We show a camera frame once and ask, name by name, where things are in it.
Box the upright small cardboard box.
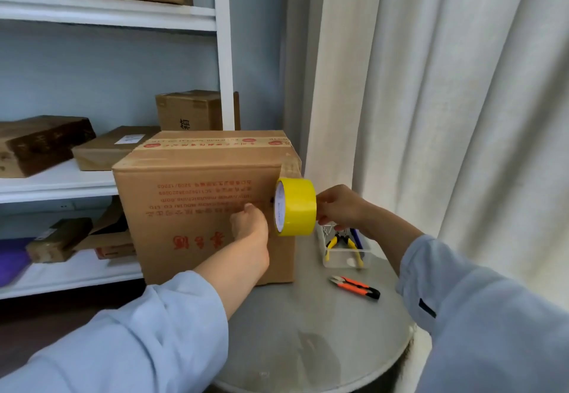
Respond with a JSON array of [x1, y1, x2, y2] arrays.
[[155, 90, 241, 132]]

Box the small taped brown parcel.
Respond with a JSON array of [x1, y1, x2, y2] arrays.
[[25, 217, 94, 264]]

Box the flat brown box white label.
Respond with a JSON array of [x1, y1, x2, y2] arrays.
[[72, 125, 162, 171]]

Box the brown cardboard box red print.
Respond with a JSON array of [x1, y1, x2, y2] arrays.
[[111, 130, 303, 286]]

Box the dark brown flat box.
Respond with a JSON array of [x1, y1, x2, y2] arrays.
[[0, 115, 97, 179]]

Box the person's right hand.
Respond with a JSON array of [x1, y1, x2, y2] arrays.
[[315, 184, 372, 231]]

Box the orange thread snips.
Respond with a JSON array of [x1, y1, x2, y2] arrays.
[[328, 276, 381, 301]]

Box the open cardboard box red print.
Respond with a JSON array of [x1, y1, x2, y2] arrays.
[[75, 197, 136, 260]]

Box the yellow handled pliers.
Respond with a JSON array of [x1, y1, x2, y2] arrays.
[[324, 233, 365, 268]]

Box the white metal shelf unit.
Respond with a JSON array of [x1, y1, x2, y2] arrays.
[[0, 0, 235, 300]]

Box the clear plastic container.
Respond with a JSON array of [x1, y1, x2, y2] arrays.
[[316, 222, 373, 270]]

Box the person's right forearm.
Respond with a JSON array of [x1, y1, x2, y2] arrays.
[[360, 201, 569, 393]]

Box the white curtain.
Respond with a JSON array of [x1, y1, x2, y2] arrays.
[[282, 0, 569, 309]]

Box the person's left forearm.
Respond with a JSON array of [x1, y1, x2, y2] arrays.
[[0, 241, 267, 393]]

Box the person's left hand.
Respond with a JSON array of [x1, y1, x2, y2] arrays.
[[229, 203, 271, 279]]

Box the yellow tape roll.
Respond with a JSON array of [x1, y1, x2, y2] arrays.
[[273, 157, 318, 237]]

